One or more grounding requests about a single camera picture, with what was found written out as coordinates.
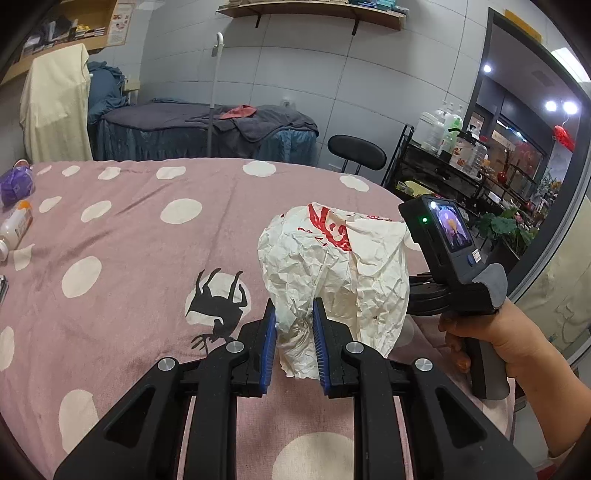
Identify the row of plastic bottles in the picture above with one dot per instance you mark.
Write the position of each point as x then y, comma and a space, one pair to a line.
434, 131

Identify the person's right hand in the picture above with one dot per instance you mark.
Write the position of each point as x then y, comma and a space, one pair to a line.
517, 332

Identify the white pole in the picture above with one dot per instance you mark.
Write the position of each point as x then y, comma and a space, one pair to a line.
213, 92

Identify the black metal rack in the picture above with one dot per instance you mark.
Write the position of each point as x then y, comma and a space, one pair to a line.
425, 168

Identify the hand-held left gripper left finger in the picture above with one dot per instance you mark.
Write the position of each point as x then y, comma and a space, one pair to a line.
268, 350

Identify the wooden wall shelf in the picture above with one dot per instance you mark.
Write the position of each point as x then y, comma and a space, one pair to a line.
314, 13

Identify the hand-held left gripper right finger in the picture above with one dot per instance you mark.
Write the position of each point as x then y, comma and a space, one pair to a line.
321, 350

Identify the red cloth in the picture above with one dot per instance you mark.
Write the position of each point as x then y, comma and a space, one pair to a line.
238, 112

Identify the cream cloth cover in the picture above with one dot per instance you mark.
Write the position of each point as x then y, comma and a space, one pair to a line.
55, 106

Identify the grey blanket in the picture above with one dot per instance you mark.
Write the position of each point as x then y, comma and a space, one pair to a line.
272, 120

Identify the green plant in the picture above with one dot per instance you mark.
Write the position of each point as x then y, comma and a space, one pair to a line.
503, 228

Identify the white paper bag red print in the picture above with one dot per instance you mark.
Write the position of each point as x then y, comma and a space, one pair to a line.
351, 277

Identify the wooden shelf unit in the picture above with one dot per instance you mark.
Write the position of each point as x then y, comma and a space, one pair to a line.
87, 41

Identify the pink polka dot blanket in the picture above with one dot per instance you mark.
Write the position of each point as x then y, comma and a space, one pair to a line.
115, 258

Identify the massage bed blue skirt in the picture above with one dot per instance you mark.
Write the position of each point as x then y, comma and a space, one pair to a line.
184, 143

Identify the yellow sign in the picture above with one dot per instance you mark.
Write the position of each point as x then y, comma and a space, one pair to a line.
521, 24

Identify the blue cloth pile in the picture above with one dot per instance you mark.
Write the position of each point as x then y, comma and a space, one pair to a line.
106, 92

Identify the wall poster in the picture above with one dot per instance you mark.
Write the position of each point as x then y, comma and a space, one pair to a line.
120, 23

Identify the black chair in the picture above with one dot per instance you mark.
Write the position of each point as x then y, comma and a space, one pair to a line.
358, 150

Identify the person's right forearm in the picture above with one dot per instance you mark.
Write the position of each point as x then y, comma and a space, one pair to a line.
554, 397

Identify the red hanging ornament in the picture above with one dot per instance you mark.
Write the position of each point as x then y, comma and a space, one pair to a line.
564, 138

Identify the white bottle orange label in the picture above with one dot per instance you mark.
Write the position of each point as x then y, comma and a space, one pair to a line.
16, 228

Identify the purple packet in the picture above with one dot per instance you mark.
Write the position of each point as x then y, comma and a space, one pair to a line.
16, 184

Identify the white wall socket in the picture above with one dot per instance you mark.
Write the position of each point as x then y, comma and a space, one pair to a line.
289, 104

